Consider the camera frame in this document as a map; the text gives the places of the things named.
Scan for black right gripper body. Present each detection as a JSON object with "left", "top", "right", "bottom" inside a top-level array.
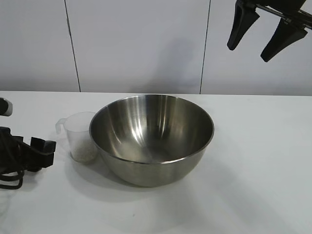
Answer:
[{"left": 235, "top": 0, "right": 312, "bottom": 32}]

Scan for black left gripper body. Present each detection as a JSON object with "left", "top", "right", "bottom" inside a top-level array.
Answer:
[{"left": 0, "top": 126, "right": 57, "bottom": 174}]

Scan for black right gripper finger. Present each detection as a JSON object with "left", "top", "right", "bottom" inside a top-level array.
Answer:
[
  {"left": 260, "top": 18, "right": 308, "bottom": 63},
  {"left": 226, "top": 1, "right": 260, "bottom": 51}
]

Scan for white rice grains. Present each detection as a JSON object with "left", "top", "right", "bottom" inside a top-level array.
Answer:
[{"left": 72, "top": 145, "right": 95, "bottom": 164}]

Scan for clear plastic measuring cup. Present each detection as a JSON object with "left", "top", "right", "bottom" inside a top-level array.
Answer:
[{"left": 56, "top": 111, "right": 98, "bottom": 164}]

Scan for stainless steel mixing bowl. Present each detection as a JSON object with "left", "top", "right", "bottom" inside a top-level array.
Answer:
[{"left": 89, "top": 94, "right": 215, "bottom": 188}]

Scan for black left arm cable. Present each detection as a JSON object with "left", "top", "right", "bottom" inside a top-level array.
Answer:
[{"left": 0, "top": 143, "right": 25, "bottom": 191}]

